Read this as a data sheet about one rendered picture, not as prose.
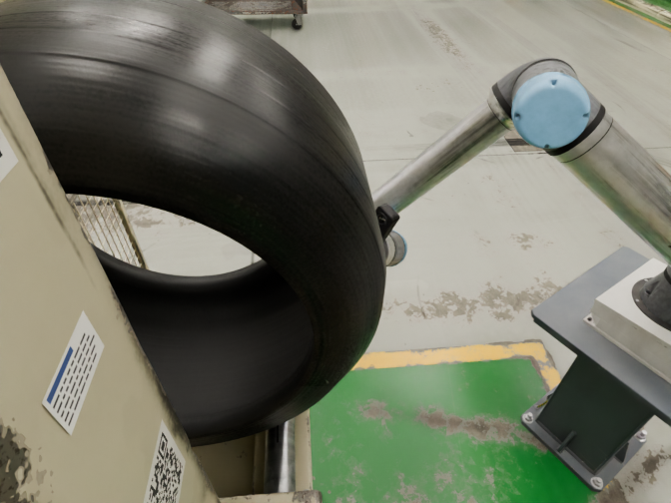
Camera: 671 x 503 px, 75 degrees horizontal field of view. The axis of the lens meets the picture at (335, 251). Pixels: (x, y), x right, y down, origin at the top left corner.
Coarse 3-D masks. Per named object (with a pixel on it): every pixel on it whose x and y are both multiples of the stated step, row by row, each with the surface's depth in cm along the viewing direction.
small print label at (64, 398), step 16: (80, 320) 22; (80, 336) 21; (96, 336) 23; (64, 352) 20; (80, 352) 21; (96, 352) 23; (64, 368) 20; (80, 368) 21; (64, 384) 20; (80, 384) 21; (48, 400) 19; (64, 400) 20; (80, 400) 21; (64, 416) 20
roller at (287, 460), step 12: (276, 432) 66; (288, 432) 66; (276, 444) 64; (288, 444) 65; (276, 456) 63; (288, 456) 63; (276, 468) 62; (288, 468) 62; (264, 480) 62; (276, 480) 60; (288, 480) 61; (264, 492) 61; (276, 492) 59
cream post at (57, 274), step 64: (0, 128) 17; (0, 192) 16; (64, 192) 21; (0, 256) 16; (64, 256) 21; (0, 320) 16; (64, 320) 20; (128, 320) 27; (0, 384) 16; (128, 384) 27; (0, 448) 16; (64, 448) 20; (128, 448) 26
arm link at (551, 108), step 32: (544, 64) 79; (512, 96) 82; (544, 96) 72; (576, 96) 71; (544, 128) 75; (576, 128) 73; (608, 128) 75; (576, 160) 78; (608, 160) 76; (640, 160) 76; (608, 192) 80; (640, 192) 78; (640, 224) 82
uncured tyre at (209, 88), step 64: (64, 0) 38; (128, 0) 40; (192, 0) 45; (0, 64) 30; (64, 64) 30; (128, 64) 31; (192, 64) 34; (256, 64) 40; (64, 128) 30; (128, 128) 31; (192, 128) 32; (256, 128) 34; (320, 128) 41; (128, 192) 33; (192, 192) 34; (256, 192) 35; (320, 192) 38; (320, 256) 40; (384, 256) 49; (192, 320) 81; (256, 320) 80; (320, 320) 45; (192, 384) 73; (256, 384) 71; (320, 384) 54
